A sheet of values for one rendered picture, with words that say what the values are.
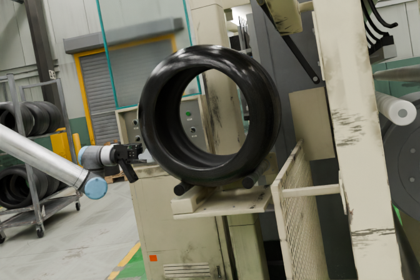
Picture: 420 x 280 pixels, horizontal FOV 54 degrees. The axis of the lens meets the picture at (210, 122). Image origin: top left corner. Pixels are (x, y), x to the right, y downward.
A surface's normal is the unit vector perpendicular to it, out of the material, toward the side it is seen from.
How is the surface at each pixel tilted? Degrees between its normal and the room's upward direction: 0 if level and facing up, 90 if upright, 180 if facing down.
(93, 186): 94
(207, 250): 90
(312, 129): 90
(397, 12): 90
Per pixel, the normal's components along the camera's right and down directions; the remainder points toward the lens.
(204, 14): -0.29, 0.11
